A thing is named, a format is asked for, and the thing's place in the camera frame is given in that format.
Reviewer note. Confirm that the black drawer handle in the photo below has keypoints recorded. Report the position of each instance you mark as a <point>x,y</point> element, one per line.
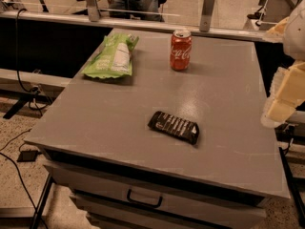
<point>144,201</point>

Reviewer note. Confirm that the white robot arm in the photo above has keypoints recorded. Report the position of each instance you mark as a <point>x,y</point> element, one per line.
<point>290,31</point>

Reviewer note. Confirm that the metal bracket post right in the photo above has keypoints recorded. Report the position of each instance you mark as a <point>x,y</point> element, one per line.
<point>206,15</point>

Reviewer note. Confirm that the black power adapter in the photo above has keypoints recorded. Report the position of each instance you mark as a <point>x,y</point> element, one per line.
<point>28,156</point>

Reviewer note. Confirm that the black rxbar chocolate bar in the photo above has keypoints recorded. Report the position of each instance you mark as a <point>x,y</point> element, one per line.
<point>175,126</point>

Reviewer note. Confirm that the red coca-cola can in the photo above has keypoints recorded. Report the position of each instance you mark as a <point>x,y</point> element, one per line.
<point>181,44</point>

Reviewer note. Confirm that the green rice chip bag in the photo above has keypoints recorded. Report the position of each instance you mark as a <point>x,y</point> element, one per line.
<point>115,60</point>

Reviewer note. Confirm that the metal bracket post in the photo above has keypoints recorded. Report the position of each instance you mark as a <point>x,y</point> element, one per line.
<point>93,10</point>
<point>206,15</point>

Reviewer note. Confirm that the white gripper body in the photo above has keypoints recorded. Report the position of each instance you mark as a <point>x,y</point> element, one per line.
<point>295,35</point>

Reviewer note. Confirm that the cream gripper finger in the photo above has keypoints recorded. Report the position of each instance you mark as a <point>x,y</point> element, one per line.
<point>291,94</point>

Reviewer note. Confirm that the metal bracket post left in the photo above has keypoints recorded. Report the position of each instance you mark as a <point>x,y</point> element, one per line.
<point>93,10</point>

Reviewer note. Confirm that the person in jeans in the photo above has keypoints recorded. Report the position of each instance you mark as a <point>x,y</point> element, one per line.
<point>143,9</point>

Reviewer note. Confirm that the metal rail frame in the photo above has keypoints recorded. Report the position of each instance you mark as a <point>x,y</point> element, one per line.
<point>140,25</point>

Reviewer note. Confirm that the grey drawer cabinet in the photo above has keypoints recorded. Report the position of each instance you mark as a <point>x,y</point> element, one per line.
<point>100,188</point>

